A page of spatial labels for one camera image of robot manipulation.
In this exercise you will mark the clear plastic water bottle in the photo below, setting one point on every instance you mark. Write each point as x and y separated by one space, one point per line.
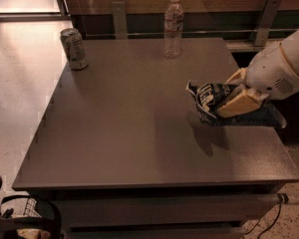
173 25

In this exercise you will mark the metal window frame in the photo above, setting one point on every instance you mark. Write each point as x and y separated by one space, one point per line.
33 10

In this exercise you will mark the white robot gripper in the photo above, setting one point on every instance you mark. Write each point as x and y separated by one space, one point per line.
271 73

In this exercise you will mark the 7up soda can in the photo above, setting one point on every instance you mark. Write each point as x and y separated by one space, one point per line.
72 43

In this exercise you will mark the right metal wall bracket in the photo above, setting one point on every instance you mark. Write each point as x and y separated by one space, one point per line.
267 16

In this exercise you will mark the grey drawer cabinet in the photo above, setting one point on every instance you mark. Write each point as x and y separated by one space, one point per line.
124 156

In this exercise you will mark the metal wall bracket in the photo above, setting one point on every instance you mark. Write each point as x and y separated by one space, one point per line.
120 19
267 16

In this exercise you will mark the blue chip bag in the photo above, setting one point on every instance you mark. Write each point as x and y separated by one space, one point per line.
207 97

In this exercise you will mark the black chair with basket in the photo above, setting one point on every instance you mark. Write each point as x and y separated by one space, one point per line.
26 212

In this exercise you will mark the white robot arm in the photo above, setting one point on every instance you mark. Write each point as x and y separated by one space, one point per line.
272 74

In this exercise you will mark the left metal wall bracket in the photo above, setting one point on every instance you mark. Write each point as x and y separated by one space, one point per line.
120 19

